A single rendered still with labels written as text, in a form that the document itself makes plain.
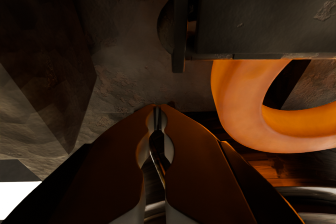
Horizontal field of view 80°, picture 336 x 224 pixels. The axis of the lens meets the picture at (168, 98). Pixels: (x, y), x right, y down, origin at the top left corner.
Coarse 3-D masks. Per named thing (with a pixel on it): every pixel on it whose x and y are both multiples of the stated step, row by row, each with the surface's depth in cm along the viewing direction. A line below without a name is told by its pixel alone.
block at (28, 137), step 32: (0, 0) 8; (32, 0) 10; (64, 0) 14; (0, 32) 8; (32, 32) 10; (64, 32) 14; (0, 64) 9; (32, 64) 10; (64, 64) 14; (0, 96) 10; (32, 96) 11; (64, 96) 14; (0, 128) 12; (32, 128) 12; (64, 128) 14
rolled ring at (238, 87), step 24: (216, 72) 14; (240, 72) 12; (264, 72) 12; (216, 96) 14; (240, 96) 14; (240, 120) 16; (264, 120) 16; (288, 120) 19; (312, 120) 19; (264, 144) 18; (288, 144) 19; (312, 144) 19
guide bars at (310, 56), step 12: (168, 0) 8; (192, 0) 8; (168, 12) 8; (192, 12) 8; (168, 24) 8; (168, 36) 9; (192, 36) 9; (168, 48) 9; (192, 48) 9; (192, 60) 10
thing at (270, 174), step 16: (240, 144) 27; (256, 160) 25; (272, 160) 25; (288, 160) 25; (304, 160) 26; (320, 160) 26; (144, 176) 30; (272, 176) 24; (288, 176) 24; (304, 176) 24; (320, 176) 24; (160, 192) 27; (288, 192) 23; (304, 192) 23; (320, 192) 23; (160, 208) 27
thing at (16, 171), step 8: (0, 160) 737; (8, 160) 737; (16, 160) 737; (0, 168) 716; (8, 168) 716; (16, 168) 717; (24, 168) 717; (0, 176) 697; (8, 176) 697; (16, 176) 697; (24, 176) 697; (32, 176) 697
